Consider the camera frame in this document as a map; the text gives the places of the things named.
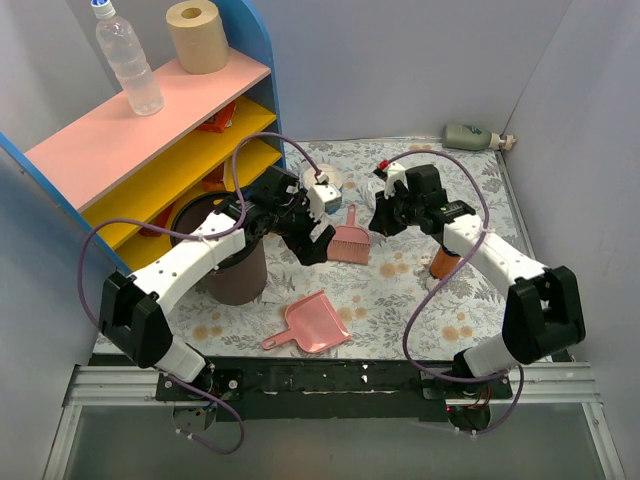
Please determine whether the pink hand brush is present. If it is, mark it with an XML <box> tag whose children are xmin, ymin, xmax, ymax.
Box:
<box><xmin>327</xmin><ymin>204</ymin><xmax>371</xmax><ymax>265</ymax></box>

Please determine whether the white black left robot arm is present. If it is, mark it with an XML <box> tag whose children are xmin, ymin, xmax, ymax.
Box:
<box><xmin>99</xmin><ymin>166</ymin><xmax>342</xmax><ymax>400</ymax></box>

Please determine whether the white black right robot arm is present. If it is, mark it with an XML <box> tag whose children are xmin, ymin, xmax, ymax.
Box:
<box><xmin>369</xmin><ymin>162</ymin><xmax>586</xmax><ymax>398</ymax></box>

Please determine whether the crumpled white paper scrap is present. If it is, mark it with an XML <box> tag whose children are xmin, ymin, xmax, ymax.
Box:
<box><xmin>358</xmin><ymin>180</ymin><xmax>384</xmax><ymax>210</ymax></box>

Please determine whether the white paper scrap by bin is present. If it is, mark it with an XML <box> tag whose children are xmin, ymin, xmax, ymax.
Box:
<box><xmin>260</xmin><ymin>284</ymin><xmax>288</xmax><ymax>304</ymax></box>

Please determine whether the white paper scrap near bottle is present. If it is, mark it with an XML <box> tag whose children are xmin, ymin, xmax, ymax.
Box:
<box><xmin>417</xmin><ymin>255</ymin><xmax>433</xmax><ymax>274</ymax></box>

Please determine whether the orange bottle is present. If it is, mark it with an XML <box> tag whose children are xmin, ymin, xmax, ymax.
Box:
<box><xmin>429</xmin><ymin>246</ymin><xmax>460</xmax><ymax>280</ymax></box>

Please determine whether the pink dustpan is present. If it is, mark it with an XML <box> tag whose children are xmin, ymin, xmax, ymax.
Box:
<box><xmin>262</xmin><ymin>290</ymin><xmax>351</xmax><ymax>354</ymax></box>

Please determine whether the grey green lotion bottle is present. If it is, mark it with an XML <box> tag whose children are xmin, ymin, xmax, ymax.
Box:
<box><xmin>442</xmin><ymin>123</ymin><xmax>516</xmax><ymax>152</ymax></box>

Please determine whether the floral table mat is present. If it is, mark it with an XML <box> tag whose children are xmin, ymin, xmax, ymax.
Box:
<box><xmin>169</xmin><ymin>138</ymin><xmax>528</xmax><ymax>360</ymax></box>

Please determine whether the brown trash bin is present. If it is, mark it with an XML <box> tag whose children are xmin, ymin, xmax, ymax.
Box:
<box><xmin>170</xmin><ymin>192</ymin><xmax>268</xmax><ymax>306</ymax></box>

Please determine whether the small white paper scrap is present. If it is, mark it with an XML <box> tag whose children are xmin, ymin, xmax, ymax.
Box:
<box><xmin>425</xmin><ymin>276</ymin><xmax>441</xmax><ymax>292</ymax></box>

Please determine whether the colourful wooden shelf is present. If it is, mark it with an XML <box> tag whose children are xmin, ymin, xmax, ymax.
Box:
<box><xmin>1</xmin><ymin>1</ymin><xmax>284</xmax><ymax>274</ymax></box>

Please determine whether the orange snack packet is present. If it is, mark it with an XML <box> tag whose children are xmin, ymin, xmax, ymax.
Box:
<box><xmin>196</xmin><ymin>101</ymin><xmax>236</xmax><ymax>134</ymax></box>

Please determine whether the red packet on lower shelf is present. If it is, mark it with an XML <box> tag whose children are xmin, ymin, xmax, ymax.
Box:
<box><xmin>137</xmin><ymin>204</ymin><xmax>176</xmax><ymax>239</ymax></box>

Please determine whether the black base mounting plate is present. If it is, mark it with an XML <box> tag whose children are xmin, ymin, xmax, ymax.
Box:
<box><xmin>154</xmin><ymin>362</ymin><xmax>516</xmax><ymax>424</ymax></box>

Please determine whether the brown paper roll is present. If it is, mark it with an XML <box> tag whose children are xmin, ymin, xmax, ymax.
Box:
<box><xmin>166</xmin><ymin>1</ymin><xmax>230</xmax><ymax>75</ymax></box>

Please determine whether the clear plastic water bottle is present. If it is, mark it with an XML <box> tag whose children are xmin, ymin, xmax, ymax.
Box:
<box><xmin>90</xmin><ymin>1</ymin><xmax>164</xmax><ymax>116</ymax></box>

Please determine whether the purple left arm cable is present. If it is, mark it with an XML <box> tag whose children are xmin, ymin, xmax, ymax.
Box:
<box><xmin>75</xmin><ymin>132</ymin><xmax>324</xmax><ymax>456</ymax></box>

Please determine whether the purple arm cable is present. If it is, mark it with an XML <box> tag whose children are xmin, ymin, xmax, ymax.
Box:
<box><xmin>384</xmin><ymin>148</ymin><xmax>526</xmax><ymax>436</ymax></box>
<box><xmin>75</xmin><ymin>132</ymin><xmax>324</xmax><ymax>456</ymax></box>

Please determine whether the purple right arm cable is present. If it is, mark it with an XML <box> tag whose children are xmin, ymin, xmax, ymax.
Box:
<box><xmin>384</xmin><ymin>148</ymin><xmax>526</xmax><ymax>436</ymax></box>

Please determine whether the aluminium frame rail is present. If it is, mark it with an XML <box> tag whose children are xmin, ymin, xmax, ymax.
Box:
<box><xmin>45</xmin><ymin>355</ymin><xmax>625</xmax><ymax>479</ymax></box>

